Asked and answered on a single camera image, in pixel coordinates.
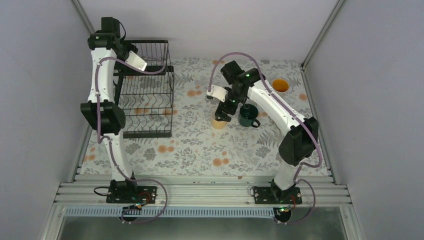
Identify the floral tablecloth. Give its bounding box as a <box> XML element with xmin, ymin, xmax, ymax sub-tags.
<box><xmin>81</xmin><ymin>57</ymin><xmax>329</xmax><ymax>177</ymax></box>

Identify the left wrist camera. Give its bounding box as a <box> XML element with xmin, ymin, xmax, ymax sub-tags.
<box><xmin>125</xmin><ymin>50</ymin><xmax>147</xmax><ymax>71</ymax></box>

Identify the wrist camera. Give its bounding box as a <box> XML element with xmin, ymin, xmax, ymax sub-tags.
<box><xmin>206</xmin><ymin>84</ymin><xmax>228</xmax><ymax>102</ymax></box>
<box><xmin>125</xmin><ymin>50</ymin><xmax>147</xmax><ymax>71</ymax></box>

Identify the dark green mug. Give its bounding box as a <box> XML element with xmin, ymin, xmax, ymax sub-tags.
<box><xmin>237</xmin><ymin>103</ymin><xmax>261</xmax><ymax>128</ymax></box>

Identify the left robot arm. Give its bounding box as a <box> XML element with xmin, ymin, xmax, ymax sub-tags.
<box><xmin>80</xmin><ymin>17</ymin><xmax>140</xmax><ymax>203</ymax></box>

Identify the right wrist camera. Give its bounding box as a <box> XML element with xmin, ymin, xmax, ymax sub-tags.
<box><xmin>206</xmin><ymin>84</ymin><xmax>228</xmax><ymax>102</ymax></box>

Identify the slotted cable duct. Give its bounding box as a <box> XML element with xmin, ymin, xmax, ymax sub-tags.
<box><xmin>63</xmin><ymin>206</ymin><xmax>274</xmax><ymax>219</ymax></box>

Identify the aluminium rail frame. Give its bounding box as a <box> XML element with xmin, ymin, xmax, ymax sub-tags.
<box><xmin>41</xmin><ymin>174</ymin><xmax>363</xmax><ymax>240</ymax></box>

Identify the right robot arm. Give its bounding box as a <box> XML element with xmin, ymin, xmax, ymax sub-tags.
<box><xmin>206</xmin><ymin>60</ymin><xmax>319</xmax><ymax>204</ymax></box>

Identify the floral white mug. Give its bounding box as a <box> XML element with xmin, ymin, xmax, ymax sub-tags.
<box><xmin>271</xmin><ymin>78</ymin><xmax>290</xmax><ymax>95</ymax></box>

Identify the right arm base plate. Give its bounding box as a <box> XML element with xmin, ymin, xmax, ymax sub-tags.
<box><xmin>249</xmin><ymin>180</ymin><xmax>303</xmax><ymax>205</ymax></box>

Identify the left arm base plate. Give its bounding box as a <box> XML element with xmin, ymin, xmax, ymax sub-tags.
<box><xmin>106</xmin><ymin>186</ymin><xmax>158</xmax><ymax>205</ymax></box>

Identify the yellow cup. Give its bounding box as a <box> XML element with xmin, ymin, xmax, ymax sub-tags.
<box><xmin>210</xmin><ymin>111</ymin><xmax>228</xmax><ymax>130</ymax></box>

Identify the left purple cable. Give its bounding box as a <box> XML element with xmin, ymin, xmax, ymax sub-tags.
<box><xmin>94</xmin><ymin>56</ymin><xmax>168</xmax><ymax>226</ymax></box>

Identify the black wire dish rack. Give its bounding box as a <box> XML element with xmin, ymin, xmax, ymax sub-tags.
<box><xmin>114</xmin><ymin>39</ymin><xmax>175</xmax><ymax>139</ymax></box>

